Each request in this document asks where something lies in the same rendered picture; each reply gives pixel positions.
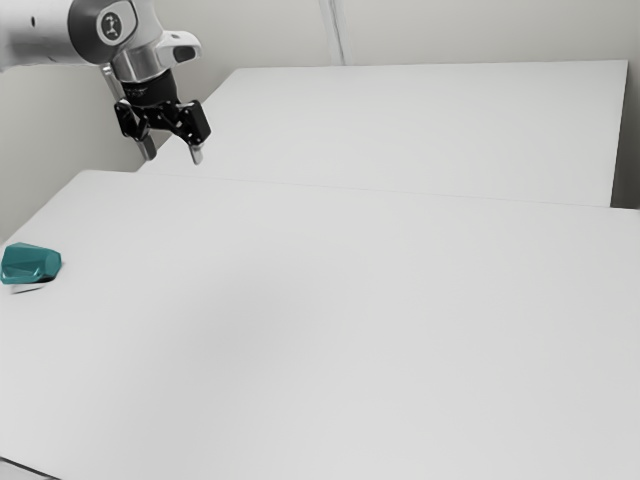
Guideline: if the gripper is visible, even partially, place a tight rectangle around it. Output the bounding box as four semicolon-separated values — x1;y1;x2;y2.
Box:
113;70;213;167

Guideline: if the teal faceted mug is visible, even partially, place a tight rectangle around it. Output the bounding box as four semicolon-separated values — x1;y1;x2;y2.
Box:
0;241;63;286

